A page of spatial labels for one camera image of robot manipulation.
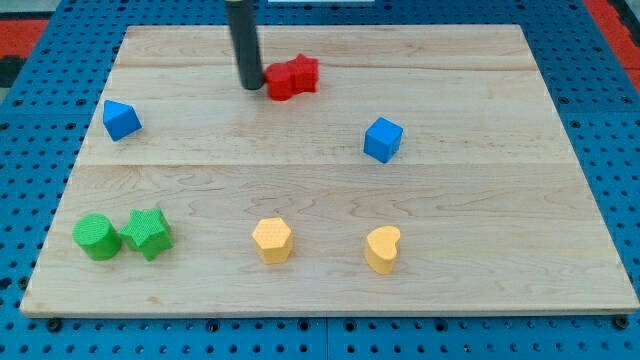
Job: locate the light wooden board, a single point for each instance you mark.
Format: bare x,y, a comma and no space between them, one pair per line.
495,213

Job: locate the yellow hexagon block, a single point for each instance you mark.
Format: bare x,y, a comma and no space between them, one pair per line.
273,240

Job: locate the red star block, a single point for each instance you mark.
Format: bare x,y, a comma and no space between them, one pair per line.
304,73

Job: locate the red round block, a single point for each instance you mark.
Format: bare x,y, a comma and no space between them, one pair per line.
278,78

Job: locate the yellow heart block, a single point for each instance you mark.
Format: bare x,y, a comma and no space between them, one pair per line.
381,248

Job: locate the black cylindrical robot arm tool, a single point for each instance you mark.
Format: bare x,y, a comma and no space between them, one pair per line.
243,30

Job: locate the green star block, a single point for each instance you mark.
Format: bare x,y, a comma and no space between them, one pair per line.
147,232

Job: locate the green cylinder block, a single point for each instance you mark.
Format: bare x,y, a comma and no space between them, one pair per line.
97,237

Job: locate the blue cube block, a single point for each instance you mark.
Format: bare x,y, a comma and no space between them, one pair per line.
382,139

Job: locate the blue triangle block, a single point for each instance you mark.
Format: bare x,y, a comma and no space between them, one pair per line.
120,120

